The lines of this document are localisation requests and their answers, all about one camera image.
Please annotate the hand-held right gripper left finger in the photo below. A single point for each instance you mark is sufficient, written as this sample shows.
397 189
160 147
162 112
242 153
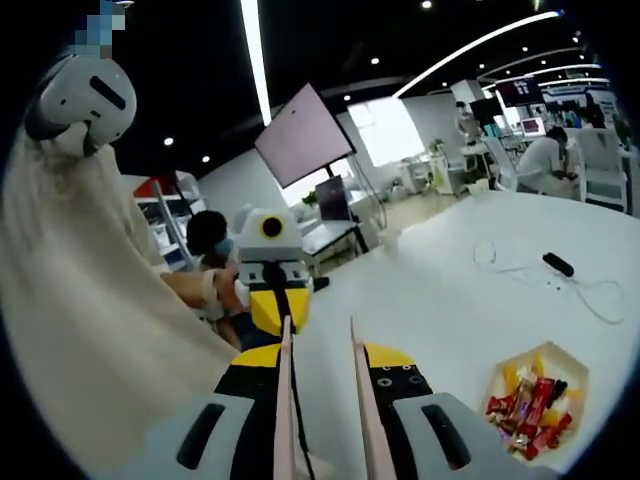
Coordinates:
245 425

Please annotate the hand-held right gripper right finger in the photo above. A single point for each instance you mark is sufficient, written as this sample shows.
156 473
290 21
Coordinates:
410 430

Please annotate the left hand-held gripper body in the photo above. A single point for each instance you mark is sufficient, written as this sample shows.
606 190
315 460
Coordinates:
255 250

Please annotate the beige hexagonal container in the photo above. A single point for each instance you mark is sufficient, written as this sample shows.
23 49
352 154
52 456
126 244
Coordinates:
575 370

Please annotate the person's left hand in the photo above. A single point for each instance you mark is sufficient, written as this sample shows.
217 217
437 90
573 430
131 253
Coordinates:
235 297

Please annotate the black computer mouse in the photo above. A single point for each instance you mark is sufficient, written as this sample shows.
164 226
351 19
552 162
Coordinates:
320 283

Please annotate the small grey desk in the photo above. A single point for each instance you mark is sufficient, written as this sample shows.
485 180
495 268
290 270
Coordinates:
325 235

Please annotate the white storage shelf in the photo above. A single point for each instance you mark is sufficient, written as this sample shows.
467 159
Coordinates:
165 235

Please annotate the small computer monitor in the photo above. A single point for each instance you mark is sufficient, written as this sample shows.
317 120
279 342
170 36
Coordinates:
331 200

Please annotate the large display screen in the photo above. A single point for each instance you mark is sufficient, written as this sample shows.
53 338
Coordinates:
305 140

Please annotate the round ceiling downlights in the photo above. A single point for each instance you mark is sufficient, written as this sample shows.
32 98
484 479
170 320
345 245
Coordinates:
168 141

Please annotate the operator in beige sleeve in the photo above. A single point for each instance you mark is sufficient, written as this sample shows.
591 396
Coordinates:
90 300

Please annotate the long ceiling light strip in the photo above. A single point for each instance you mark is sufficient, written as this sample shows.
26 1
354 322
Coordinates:
257 60
545 17

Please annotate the white cabinet green label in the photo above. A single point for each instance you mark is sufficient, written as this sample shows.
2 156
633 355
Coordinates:
447 175

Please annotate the white power strip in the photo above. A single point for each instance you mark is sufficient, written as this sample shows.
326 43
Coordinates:
545 282

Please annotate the green potted plant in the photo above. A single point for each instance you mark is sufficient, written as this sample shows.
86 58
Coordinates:
437 145

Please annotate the black oblong device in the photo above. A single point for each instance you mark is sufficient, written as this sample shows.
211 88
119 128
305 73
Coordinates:
559 264

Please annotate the white worn device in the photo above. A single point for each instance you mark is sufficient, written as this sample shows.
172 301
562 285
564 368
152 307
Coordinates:
70 90

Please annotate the white mesh office chair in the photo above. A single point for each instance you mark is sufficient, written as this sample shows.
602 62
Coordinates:
500 160
602 165

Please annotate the pink lit desktop monitor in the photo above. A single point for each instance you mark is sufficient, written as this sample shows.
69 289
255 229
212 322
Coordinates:
533 127

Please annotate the dark hanging display screen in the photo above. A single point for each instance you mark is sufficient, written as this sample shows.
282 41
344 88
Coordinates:
520 91

